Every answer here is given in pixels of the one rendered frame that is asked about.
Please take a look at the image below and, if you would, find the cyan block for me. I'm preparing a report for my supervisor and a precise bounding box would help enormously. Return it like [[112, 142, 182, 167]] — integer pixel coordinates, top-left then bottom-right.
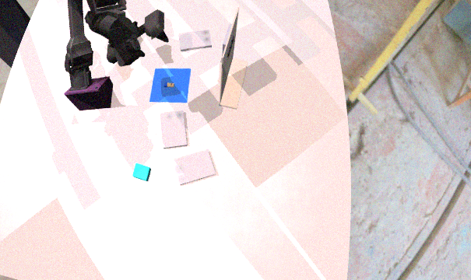
[[132, 163, 151, 181]]

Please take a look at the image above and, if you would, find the blue flat square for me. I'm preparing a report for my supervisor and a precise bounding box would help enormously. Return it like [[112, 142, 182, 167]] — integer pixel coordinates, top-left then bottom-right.
[[149, 68, 191, 103]]

